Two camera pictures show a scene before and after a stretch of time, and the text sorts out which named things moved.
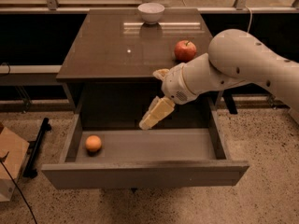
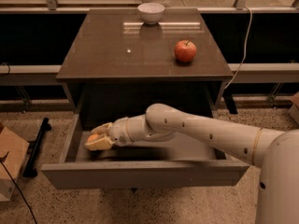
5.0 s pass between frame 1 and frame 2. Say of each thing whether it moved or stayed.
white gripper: moved
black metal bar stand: stayed
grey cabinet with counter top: stayed
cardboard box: stayed
